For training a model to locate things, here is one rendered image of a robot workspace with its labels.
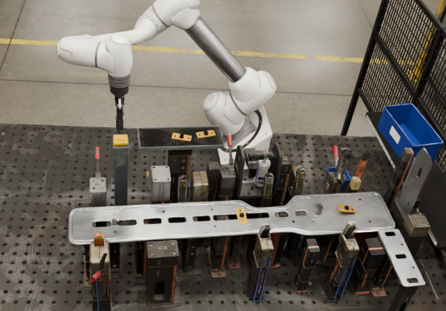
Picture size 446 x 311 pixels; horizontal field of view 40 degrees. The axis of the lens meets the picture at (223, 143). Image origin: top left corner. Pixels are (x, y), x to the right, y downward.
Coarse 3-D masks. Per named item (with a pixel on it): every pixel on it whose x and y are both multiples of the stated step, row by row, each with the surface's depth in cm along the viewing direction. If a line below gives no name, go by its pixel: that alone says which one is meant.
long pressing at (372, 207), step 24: (360, 192) 275; (72, 216) 247; (96, 216) 248; (120, 216) 250; (144, 216) 251; (168, 216) 252; (192, 216) 254; (288, 216) 260; (312, 216) 261; (336, 216) 263; (360, 216) 264; (384, 216) 266; (72, 240) 238; (120, 240) 241; (144, 240) 242
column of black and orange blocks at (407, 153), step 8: (408, 152) 270; (400, 160) 275; (408, 160) 272; (400, 168) 276; (400, 176) 278; (392, 184) 284; (400, 184) 282; (392, 192) 285; (384, 200) 292; (392, 200) 289
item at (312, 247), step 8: (312, 240) 252; (304, 248) 255; (312, 248) 249; (304, 256) 254; (312, 256) 250; (304, 264) 255; (312, 264) 253; (304, 272) 258; (296, 280) 267; (304, 280) 262; (296, 288) 267; (304, 288) 266
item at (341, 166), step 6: (342, 150) 263; (348, 150) 263; (342, 156) 266; (348, 156) 262; (342, 162) 268; (336, 168) 269; (342, 168) 269; (336, 174) 270; (342, 174) 270; (336, 180) 271; (342, 180) 272
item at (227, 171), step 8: (224, 168) 266; (232, 168) 267; (224, 176) 263; (232, 176) 263; (224, 184) 265; (232, 184) 266; (216, 192) 277; (224, 192) 268; (232, 192) 269; (216, 200) 278; (224, 200) 273
